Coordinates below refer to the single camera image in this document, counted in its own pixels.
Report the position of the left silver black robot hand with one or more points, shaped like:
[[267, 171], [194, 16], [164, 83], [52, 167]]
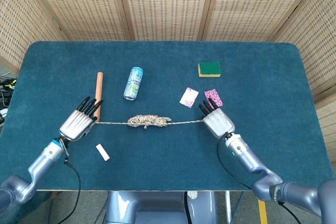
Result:
[[74, 124]]

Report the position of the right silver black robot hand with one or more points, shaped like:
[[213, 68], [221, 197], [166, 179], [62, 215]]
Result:
[[219, 123]]

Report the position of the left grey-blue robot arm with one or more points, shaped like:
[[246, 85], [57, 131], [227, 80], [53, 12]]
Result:
[[39, 163]]

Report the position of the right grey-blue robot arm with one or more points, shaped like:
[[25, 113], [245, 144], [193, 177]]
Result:
[[252, 163]]

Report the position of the pink patterned card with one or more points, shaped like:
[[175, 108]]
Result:
[[214, 94], [189, 97]]

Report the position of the white folded paper stack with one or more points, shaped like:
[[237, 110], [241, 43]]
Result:
[[102, 152]]

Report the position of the brown wooden round stick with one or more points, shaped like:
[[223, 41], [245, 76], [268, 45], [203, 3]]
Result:
[[99, 85]]

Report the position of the green and yellow sponge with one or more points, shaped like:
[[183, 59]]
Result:
[[210, 68]]

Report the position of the blue carpet table cover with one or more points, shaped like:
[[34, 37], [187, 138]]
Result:
[[168, 161]]

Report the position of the light blue drink can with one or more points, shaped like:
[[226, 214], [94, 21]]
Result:
[[133, 83]]

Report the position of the white table leg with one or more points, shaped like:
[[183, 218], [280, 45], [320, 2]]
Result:
[[228, 205]]

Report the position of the grey-blue robot torso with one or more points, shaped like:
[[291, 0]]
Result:
[[157, 208]]

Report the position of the woven folding screen panel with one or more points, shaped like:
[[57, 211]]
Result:
[[315, 51], [262, 6], [168, 6], [15, 24], [78, 6]]

